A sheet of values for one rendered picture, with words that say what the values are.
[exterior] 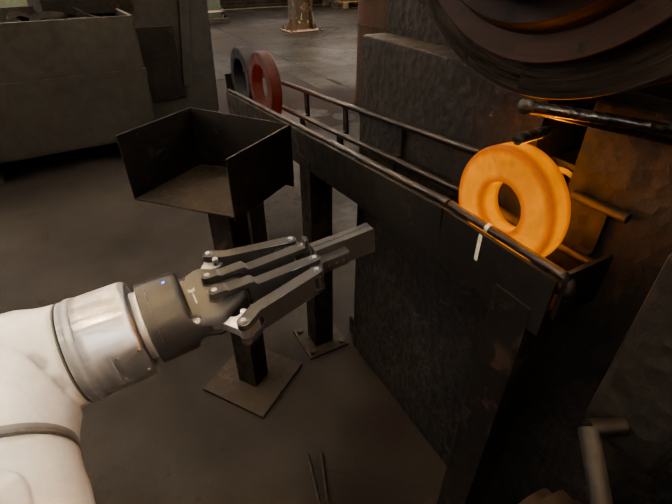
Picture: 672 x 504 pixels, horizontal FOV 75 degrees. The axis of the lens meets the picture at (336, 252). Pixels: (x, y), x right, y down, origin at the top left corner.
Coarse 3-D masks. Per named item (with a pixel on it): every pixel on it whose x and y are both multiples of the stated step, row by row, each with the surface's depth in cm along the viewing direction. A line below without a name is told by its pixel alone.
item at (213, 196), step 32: (160, 128) 91; (192, 128) 99; (224, 128) 95; (256, 128) 91; (288, 128) 87; (128, 160) 86; (160, 160) 93; (192, 160) 101; (224, 160) 100; (256, 160) 80; (288, 160) 90; (160, 192) 91; (192, 192) 90; (224, 192) 89; (256, 192) 83; (224, 224) 92; (256, 352) 116; (224, 384) 122; (256, 384) 121
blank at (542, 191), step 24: (504, 144) 53; (528, 144) 52; (480, 168) 56; (504, 168) 53; (528, 168) 50; (552, 168) 49; (480, 192) 58; (528, 192) 51; (552, 192) 48; (480, 216) 59; (528, 216) 52; (552, 216) 49; (528, 240) 52; (552, 240) 50
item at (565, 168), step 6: (576, 150) 61; (552, 156) 60; (558, 156) 59; (564, 156) 59; (570, 156) 59; (576, 156) 59; (558, 162) 59; (564, 162) 58; (570, 162) 58; (564, 168) 58; (570, 168) 58; (570, 174) 58
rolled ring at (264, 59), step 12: (252, 60) 123; (264, 60) 116; (252, 72) 126; (264, 72) 117; (276, 72) 116; (252, 84) 128; (276, 84) 116; (252, 96) 131; (264, 96) 130; (276, 96) 118; (276, 108) 120
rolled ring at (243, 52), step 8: (240, 48) 132; (232, 56) 138; (240, 56) 131; (248, 56) 130; (232, 64) 140; (240, 64) 140; (248, 64) 130; (232, 72) 142; (240, 72) 143; (248, 72) 130; (232, 80) 145; (240, 80) 144; (248, 80) 130; (240, 88) 144; (248, 88) 132; (248, 96) 135
